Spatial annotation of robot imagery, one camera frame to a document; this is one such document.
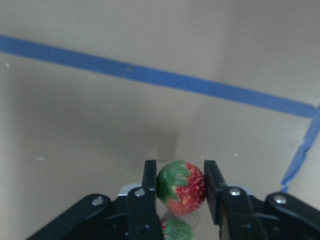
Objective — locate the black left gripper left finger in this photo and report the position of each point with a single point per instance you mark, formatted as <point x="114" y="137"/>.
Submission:
<point x="131" y="216"/>

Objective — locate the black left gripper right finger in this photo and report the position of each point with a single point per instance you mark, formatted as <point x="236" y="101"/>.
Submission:
<point x="241" y="216"/>

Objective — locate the red strawberry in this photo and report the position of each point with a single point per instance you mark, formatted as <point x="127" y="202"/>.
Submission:
<point x="180" y="187"/>
<point x="176" y="229"/>

